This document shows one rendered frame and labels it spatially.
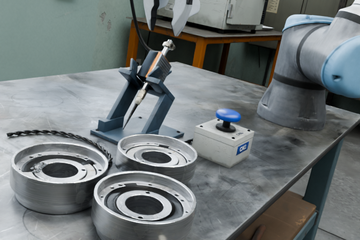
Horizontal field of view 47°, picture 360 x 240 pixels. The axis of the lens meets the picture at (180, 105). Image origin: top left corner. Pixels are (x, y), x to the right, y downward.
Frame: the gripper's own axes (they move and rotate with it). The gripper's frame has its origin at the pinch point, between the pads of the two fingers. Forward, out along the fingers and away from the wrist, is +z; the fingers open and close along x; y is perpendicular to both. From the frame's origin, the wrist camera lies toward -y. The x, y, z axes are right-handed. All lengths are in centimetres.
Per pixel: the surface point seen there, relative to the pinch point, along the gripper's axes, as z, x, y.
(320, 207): 44, -24, 52
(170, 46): 3.3, -0.9, 1.9
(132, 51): 43, 132, 166
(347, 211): 98, -22, 176
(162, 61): 5.5, -1.4, -0.4
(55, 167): 15.9, -4.3, -24.1
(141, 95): 11.1, -0.5, -3.6
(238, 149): 15.5, -17.0, 0.3
